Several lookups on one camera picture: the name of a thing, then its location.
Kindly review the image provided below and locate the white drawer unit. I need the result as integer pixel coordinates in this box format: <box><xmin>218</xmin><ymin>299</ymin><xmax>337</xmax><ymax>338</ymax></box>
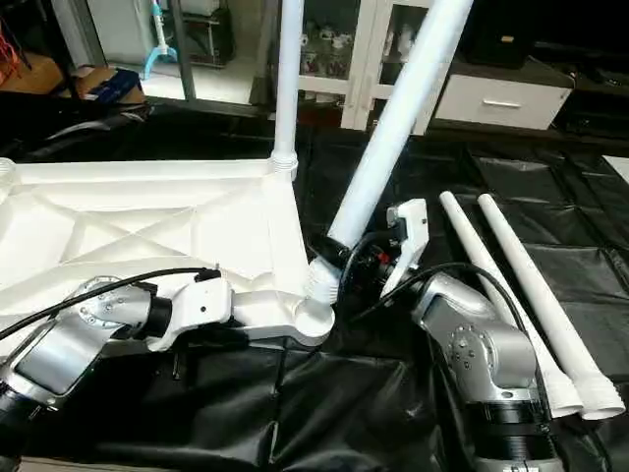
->
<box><xmin>432</xmin><ymin>74</ymin><xmax>575</xmax><ymax>132</ymax></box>

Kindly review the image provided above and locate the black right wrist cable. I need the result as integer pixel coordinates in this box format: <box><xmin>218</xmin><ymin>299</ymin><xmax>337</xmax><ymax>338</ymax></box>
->
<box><xmin>334</xmin><ymin>231</ymin><xmax>551</xmax><ymax>414</ymax></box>

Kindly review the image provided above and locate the black work mat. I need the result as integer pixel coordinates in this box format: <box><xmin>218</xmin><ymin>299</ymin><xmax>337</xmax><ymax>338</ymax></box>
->
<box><xmin>0</xmin><ymin>93</ymin><xmax>629</xmax><ymax>472</ymax></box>

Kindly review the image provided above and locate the white flat board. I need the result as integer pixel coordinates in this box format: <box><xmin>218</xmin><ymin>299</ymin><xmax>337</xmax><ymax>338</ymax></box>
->
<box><xmin>603</xmin><ymin>154</ymin><xmax>629</xmax><ymax>185</ymax></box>

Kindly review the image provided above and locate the brown cardboard box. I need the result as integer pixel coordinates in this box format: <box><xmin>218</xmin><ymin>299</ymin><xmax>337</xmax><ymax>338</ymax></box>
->
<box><xmin>73</xmin><ymin>64</ymin><xmax>145</xmax><ymax>104</ymax></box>

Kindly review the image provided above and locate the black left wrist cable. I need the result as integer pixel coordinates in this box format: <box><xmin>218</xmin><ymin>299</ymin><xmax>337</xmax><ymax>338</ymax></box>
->
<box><xmin>0</xmin><ymin>265</ymin><xmax>223</xmax><ymax>343</ymax></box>

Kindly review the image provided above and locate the white glass-door cabinet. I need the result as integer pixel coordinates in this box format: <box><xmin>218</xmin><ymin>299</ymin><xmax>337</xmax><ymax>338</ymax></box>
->
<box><xmin>265</xmin><ymin>0</ymin><xmax>465</xmax><ymax>136</ymax></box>

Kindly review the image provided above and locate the black metal pole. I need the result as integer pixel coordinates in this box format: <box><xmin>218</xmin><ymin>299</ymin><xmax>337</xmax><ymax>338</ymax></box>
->
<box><xmin>174</xmin><ymin>0</ymin><xmax>199</xmax><ymax>103</ymax></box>

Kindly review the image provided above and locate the flat brown cardboard sheet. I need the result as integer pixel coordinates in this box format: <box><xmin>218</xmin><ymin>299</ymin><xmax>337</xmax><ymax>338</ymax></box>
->
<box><xmin>0</xmin><ymin>54</ymin><xmax>78</xmax><ymax>96</ymax></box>

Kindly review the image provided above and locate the white plastic table top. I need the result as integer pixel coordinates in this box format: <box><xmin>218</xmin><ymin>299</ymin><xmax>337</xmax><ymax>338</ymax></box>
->
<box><xmin>0</xmin><ymin>157</ymin><xmax>336</xmax><ymax>348</ymax></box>

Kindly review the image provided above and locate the white plastic table leg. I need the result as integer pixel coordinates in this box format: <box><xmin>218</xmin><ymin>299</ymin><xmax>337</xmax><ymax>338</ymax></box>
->
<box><xmin>302</xmin><ymin>0</ymin><xmax>476</xmax><ymax>309</ymax></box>
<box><xmin>271</xmin><ymin>0</ymin><xmax>307</xmax><ymax>184</ymax></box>
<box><xmin>477</xmin><ymin>193</ymin><xmax>627</xmax><ymax>423</ymax></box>
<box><xmin>438</xmin><ymin>191</ymin><xmax>587</xmax><ymax>420</ymax></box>

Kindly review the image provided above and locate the orange cable bundle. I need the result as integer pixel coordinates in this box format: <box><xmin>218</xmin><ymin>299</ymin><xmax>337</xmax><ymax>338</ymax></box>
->
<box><xmin>0</xmin><ymin>18</ymin><xmax>23</xmax><ymax>88</ymax></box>

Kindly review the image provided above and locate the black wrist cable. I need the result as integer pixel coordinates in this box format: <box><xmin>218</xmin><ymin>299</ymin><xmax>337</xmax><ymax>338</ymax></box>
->
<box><xmin>0</xmin><ymin>265</ymin><xmax>223</xmax><ymax>343</ymax></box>
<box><xmin>334</xmin><ymin>231</ymin><xmax>551</xmax><ymax>414</ymax></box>

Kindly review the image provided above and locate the blue plastic tool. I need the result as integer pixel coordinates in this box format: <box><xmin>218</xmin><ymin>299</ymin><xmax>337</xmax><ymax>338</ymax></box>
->
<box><xmin>142</xmin><ymin>0</ymin><xmax>181</xmax><ymax>82</ymax></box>

